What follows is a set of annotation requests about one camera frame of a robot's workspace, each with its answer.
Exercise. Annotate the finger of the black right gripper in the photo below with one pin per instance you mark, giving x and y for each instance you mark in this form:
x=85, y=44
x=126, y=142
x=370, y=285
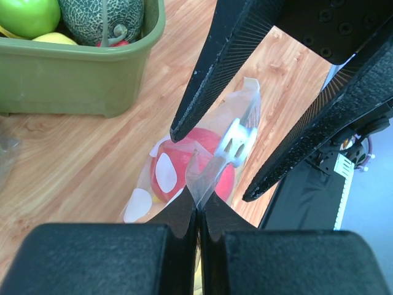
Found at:
x=360, y=86
x=237, y=28

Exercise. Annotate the fake red apple in bin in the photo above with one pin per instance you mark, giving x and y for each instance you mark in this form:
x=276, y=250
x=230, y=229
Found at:
x=111, y=44

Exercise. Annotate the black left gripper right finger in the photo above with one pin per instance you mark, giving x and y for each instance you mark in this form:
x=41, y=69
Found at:
x=238, y=258

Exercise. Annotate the fake green apple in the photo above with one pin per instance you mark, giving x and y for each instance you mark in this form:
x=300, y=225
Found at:
x=30, y=19

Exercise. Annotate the fake netted melon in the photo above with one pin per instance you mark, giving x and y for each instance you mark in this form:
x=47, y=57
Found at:
x=84, y=19

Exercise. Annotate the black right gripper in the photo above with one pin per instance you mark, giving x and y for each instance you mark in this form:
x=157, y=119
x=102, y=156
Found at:
x=335, y=30

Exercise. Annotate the fake yellow quince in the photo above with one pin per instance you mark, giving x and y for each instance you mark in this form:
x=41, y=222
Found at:
x=56, y=38

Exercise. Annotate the green plastic bin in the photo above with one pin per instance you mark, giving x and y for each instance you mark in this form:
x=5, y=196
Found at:
x=48, y=78

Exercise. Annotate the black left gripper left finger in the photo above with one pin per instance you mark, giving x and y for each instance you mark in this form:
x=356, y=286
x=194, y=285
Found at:
x=155, y=257

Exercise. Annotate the clear zip bag with fruit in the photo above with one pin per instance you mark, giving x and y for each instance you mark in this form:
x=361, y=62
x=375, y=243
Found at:
x=209, y=159

